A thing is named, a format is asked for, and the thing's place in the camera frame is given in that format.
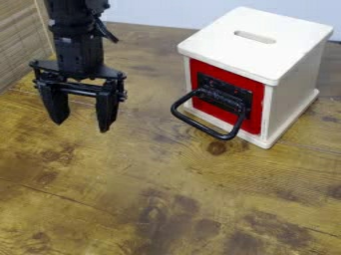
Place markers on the white wooden box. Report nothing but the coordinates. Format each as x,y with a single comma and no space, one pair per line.
271,49

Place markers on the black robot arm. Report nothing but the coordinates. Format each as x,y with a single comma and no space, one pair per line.
74,16

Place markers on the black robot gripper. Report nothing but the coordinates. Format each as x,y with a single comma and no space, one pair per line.
78,73

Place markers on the red drawer front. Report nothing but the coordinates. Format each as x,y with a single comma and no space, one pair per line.
234,87

